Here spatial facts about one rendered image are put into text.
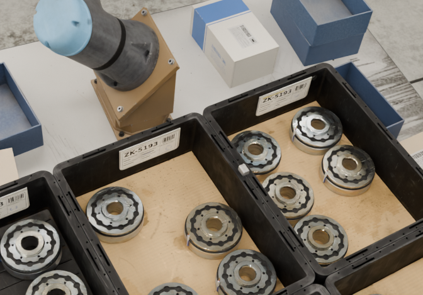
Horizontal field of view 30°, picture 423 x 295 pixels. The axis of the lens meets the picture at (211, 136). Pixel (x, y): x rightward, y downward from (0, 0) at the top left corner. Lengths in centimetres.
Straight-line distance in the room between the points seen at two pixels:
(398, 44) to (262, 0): 112
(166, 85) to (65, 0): 28
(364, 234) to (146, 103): 52
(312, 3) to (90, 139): 65
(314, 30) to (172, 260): 69
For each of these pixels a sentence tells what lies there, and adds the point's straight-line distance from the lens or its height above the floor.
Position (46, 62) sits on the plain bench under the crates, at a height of 70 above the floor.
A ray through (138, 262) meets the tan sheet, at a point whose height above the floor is 83.
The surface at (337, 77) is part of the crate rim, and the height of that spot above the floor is 93.
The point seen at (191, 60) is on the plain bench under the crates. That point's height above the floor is 70.
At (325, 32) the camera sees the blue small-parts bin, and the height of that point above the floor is 81.
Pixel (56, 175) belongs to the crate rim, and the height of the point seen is 93.
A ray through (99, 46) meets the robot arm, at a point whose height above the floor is 95.
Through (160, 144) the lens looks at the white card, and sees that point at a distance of 147.
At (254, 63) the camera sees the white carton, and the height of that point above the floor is 76.
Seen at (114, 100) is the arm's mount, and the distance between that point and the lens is 168.
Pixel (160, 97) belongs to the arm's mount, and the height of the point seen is 81.
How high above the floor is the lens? 206
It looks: 51 degrees down
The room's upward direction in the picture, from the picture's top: 9 degrees clockwise
